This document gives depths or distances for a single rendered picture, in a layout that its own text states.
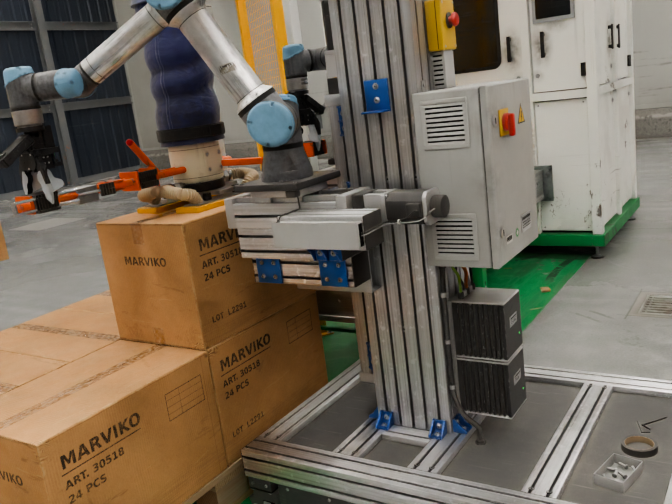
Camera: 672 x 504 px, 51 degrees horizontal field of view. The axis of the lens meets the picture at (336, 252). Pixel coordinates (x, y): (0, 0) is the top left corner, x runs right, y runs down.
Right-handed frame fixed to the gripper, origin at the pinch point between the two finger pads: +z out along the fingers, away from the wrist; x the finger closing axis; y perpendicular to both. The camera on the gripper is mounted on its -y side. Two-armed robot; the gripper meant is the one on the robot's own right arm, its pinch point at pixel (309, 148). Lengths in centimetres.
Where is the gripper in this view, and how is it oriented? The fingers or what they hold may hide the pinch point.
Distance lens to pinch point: 248.5
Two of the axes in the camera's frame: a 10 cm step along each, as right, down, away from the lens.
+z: 1.2, 9.7, 2.3
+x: 8.2, 0.3, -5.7
